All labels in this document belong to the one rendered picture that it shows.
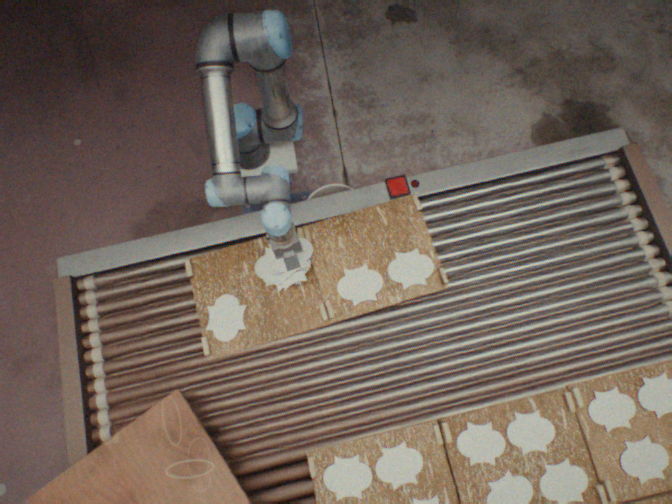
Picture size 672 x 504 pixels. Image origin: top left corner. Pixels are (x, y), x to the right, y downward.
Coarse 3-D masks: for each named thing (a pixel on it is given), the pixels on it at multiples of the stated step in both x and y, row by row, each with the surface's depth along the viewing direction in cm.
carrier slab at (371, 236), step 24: (336, 216) 175; (360, 216) 174; (384, 216) 174; (408, 216) 174; (312, 240) 172; (336, 240) 172; (360, 240) 172; (384, 240) 172; (408, 240) 172; (336, 264) 170; (360, 264) 170; (384, 264) 170; (336, 288) 168; (384, 288) 167; (408, 288) 167; (432, 288) 167; (336, 312) 165; (360, 312) 165
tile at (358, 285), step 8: (352, 272) 168; (360, 272) 168; (368, 272) 168; (376, 272) 168; (344, 280) 167; (352, 280) 167; (360, 280) 167; (368, 280) 167; (376, 280) 167; (344, 288) 166; (352, 288) 166; (360, 288) 166; (368, 288) 166; (376, 288) 166; (344, 296) 166; (352, 296) 166; (360, 296) 166; (368, 296) 165
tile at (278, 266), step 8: (304, 240) 164; (304, 248) 164; (312, 248) 163; (272, 256) 163; (304, 256) 163; (272, 264) 162; (280, 264) 162; (304, 264) 162; (280, 272) 161; (288, 272) 161
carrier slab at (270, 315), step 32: (224, 256) 171; (256, 256) 171; (192, 288) 169; (224, 288) 168; (256, 288) 168; (288, 288) 168; (256, 320) 165; (288, 320) 165; (320, 320) 165; (224, 352) 162
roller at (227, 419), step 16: (608, 320) 165; (624, 320) 164; (640, 320) 165; (544, 336) 164; (560, 336) 163; (576, 336) 164; (480, 352) 163; (496, 352) 162; (512, 352) 163; (416, 368) 162; (432, 368) 161; (448, 368) 162; (352, 384) 161; (368, 384) 160; (384, 384) 161; (288, 400) 160; (304, 400) 159; (320, 400) 160; (224, 416) 159; (240, 416) 158; (256, 416) 159
